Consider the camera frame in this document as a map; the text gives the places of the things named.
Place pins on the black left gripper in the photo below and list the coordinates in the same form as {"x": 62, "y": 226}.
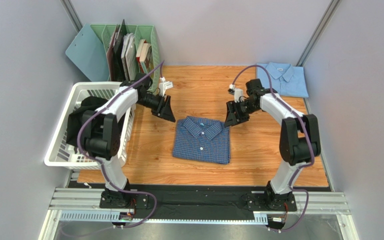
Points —
{"x": 167, "y": 112}

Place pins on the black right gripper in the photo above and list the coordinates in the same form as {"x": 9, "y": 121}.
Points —
{"x": 236, "y": 109}

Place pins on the blue checked long sleeve shirt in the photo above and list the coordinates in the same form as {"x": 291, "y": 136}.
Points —
{"x": 203, "y": 140}

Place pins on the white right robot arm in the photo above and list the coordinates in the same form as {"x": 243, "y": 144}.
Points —
{"x": 299, "y": 142}

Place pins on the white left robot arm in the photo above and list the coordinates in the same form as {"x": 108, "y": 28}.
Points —
{"x": 117, "y": 189}

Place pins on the red spine book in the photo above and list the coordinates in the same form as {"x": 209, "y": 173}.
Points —
{"x": 144, "y": 56}

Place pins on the folded light blue shirt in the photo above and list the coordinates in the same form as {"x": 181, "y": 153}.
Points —
{"x": 288, "y": 80}

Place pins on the white paper folder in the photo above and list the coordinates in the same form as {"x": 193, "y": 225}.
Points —
{"x": 128, "y": 57}

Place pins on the black shirt in basket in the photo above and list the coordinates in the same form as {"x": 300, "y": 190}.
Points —
{"x": 78, "y": 116}

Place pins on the dark brown folder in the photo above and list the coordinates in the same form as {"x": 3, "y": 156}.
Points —
{"x": 114, "y": 52}

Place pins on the green plastic file rack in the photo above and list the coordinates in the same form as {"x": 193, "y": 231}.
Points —
{"x": 148, "y": 32}

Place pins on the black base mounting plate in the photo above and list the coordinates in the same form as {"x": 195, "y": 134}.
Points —
{"x": 194, "y": 202}

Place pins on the light blue clipboard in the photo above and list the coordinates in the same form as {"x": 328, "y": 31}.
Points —
{"x": 87, "y": 53}

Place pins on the white plastic laundry basket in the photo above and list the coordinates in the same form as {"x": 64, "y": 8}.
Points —
{"x": 62, "y": 154}

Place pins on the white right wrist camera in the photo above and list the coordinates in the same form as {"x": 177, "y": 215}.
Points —
{"x": 237, "y": 93}

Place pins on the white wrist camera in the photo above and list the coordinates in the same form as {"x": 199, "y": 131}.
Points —
{"x": 164, "y": 85}
{"x": 237, "y": 93}

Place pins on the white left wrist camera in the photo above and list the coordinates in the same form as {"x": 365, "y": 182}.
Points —
{"x": 164, "y": 85}

